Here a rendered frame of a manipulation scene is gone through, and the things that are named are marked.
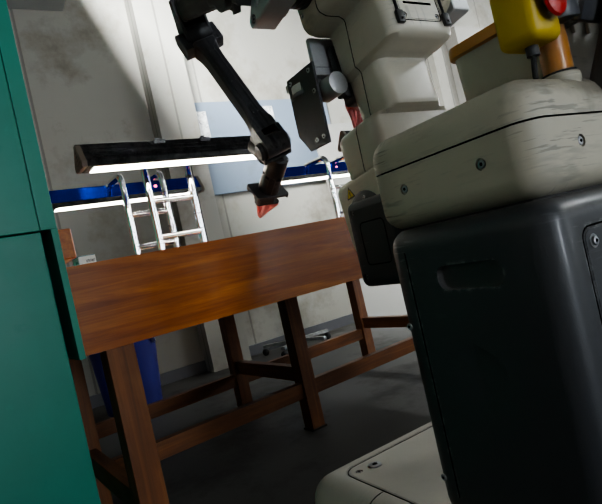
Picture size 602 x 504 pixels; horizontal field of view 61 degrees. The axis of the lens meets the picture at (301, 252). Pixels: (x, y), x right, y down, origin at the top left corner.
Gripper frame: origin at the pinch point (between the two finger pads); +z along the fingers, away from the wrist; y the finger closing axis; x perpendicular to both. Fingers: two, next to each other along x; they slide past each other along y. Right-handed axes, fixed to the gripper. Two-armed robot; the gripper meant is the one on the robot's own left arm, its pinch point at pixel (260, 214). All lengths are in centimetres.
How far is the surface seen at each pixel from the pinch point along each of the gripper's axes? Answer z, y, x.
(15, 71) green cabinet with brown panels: -34, 56, -17
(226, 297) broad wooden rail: 3.2, 21.8, 22.0
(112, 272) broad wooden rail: -4.1, 46.4, 12.9
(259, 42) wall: 76, -185, -275
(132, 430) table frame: 17, 50, 38
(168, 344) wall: 223, -49, -106
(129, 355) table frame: 8, 47, 26
